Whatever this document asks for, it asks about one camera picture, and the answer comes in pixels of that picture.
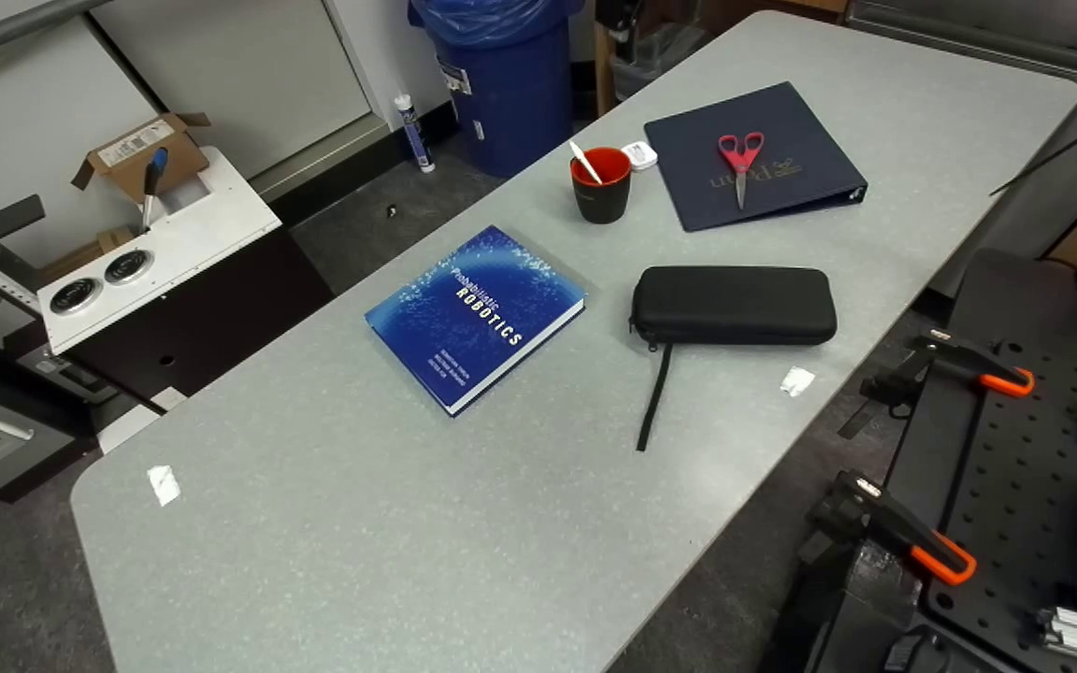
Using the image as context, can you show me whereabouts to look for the red handled scissors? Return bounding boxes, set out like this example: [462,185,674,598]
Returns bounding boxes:
[718,132,766,210]

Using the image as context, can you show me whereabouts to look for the navy blue ring binder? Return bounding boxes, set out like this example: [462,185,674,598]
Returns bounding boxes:
[643,81,869,233]

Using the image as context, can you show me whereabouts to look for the blue hardcover book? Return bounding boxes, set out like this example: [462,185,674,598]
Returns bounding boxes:
[365,224,587,418]

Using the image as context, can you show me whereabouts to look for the white pen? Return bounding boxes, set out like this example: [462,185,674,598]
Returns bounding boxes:
[568,140,604,186]

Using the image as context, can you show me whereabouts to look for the white panel with round speakers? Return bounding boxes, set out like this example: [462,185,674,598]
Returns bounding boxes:
[36,146,283,355]

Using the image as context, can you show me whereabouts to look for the black clamp with orange handle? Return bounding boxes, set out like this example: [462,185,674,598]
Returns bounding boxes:
[797,469,978,587]
[838,328,1037,440]

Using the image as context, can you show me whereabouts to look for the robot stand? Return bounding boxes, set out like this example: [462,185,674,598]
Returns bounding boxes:
[758,248,1077,673]

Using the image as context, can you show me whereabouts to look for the black zip case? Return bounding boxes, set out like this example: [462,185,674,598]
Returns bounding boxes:
[628,265,839,453]

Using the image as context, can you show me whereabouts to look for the white tube with blue label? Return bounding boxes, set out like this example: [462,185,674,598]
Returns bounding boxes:
[394,93,436,174]

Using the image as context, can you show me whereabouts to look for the open cardboard box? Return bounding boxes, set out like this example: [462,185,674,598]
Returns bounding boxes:
[70,112,212,206]

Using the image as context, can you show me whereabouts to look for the blue trash bin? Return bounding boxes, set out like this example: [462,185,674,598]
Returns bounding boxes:
[408,0,586,179]

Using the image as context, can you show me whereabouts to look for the blue handled tool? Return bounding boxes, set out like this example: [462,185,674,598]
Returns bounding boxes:
[141,147,169,234]

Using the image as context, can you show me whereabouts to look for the black mug with red inside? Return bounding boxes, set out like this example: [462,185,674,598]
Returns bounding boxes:
[569,147,633,225]

